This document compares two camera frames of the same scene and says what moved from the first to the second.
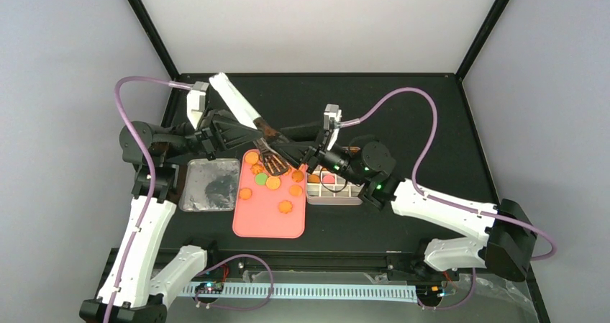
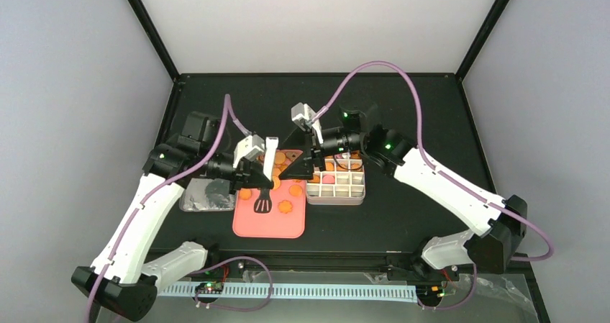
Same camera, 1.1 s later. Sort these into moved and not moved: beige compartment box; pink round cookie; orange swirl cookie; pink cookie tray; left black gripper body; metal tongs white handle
Moved: left black gripper body; metal tongs white handle
Not moved: pink cookie tray; orange swirl cookie; pink round cookie; beige compartment box
